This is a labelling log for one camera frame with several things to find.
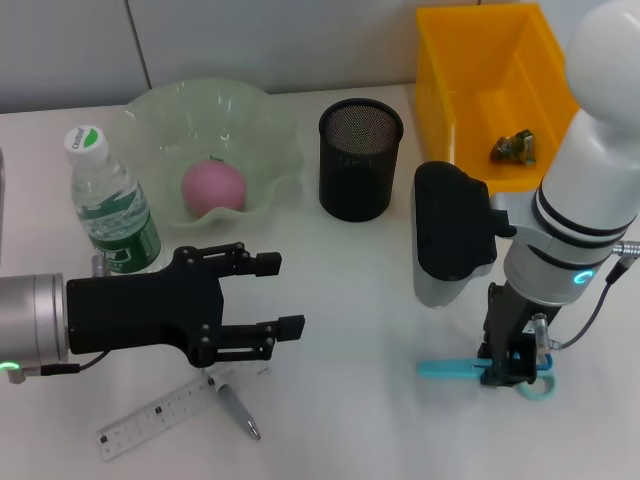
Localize clear plastic ruler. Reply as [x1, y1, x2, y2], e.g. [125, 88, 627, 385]
[95, 362, 274, 462]

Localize yellow plastic bin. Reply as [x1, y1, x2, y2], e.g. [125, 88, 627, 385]
[414, 2, 584, 195]

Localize green plastic wrapper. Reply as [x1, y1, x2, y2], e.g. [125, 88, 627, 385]
[488, 128, 539, 167]

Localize black cable with silver plug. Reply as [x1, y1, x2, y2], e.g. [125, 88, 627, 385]
[7, 349, 109, 385]

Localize clear green-label water bottle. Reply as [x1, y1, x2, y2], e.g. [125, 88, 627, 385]
[63, 123, 164, 275]

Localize black mesh pen holder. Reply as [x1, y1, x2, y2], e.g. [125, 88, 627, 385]
[318, 97, 405, 223]

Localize green glass fruit bowl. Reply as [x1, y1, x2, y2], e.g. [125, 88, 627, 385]
[108, 77, 306, 231]

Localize silver black right camera box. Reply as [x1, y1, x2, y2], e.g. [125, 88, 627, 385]
[410, 159, 516, 309]

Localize grey clear ballpoint pen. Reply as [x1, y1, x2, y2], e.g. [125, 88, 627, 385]
[207, 372, 262, 441]

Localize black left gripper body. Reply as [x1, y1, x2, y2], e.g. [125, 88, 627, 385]
[66, 247, 225, 369]

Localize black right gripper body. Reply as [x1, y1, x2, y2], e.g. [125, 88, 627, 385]
[478, 279, 565, 357]

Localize blue scissors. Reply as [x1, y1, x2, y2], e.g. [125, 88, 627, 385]
[417, 352, 557, 402]

